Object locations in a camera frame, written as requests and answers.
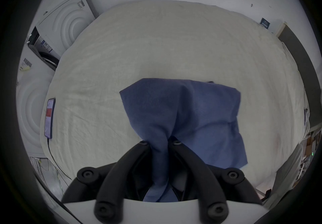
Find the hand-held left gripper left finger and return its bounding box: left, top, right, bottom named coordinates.
left=61, top=141, right=153, bottom=223

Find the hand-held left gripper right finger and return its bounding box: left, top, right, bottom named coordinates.
left=168, top=140, right=263, bottom=224

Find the blue cloth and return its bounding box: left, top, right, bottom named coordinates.
left=119, top=78, right=248, bottom=203

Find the smartphone with red label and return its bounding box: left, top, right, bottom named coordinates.
left=44, top=98, right=56, bottom=139

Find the white washing machine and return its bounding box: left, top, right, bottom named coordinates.
left=16, top=44, right=61, bottom=158
left=26, top=0, right=98, bottom=71

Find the black cable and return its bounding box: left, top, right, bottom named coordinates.
left=47, top=138, right=74, bottom=181

